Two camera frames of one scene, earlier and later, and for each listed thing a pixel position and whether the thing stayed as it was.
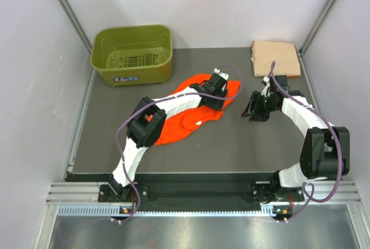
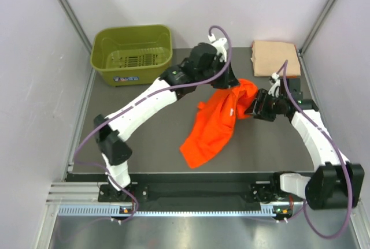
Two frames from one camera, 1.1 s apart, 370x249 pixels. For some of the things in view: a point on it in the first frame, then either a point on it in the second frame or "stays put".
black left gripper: [218, 104] → [228, 81]
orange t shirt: [182, 122] → [213, 132]
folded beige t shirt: [285, 55] stays put
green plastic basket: [133, 55] stays put
